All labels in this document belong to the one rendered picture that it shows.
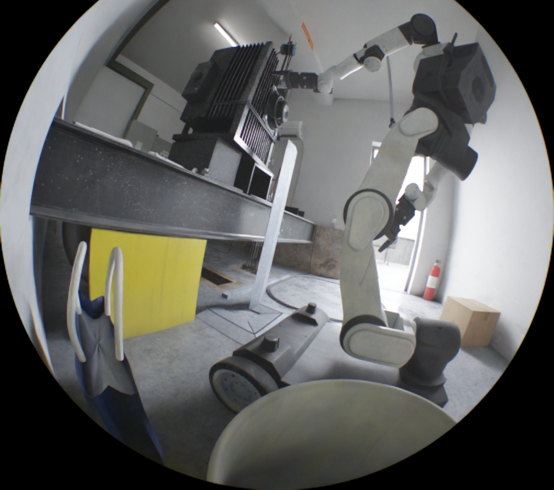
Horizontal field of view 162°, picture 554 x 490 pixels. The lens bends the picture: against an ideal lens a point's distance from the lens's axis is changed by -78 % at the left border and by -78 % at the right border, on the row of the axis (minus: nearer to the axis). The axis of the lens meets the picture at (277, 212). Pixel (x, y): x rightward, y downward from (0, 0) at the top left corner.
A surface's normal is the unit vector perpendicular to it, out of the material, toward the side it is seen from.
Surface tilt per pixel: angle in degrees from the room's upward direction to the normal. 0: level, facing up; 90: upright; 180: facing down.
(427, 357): 90
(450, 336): 50
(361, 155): 90
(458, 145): 110
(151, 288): 90
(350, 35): 180
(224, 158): 90
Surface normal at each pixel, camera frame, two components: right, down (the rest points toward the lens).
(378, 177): -0.46, -0.16
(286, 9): -0.22, 0.97
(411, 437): -0.92, -0.29
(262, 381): 0.62, -0.76
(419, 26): -0.56, 0.66
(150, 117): 0.88, 0.18
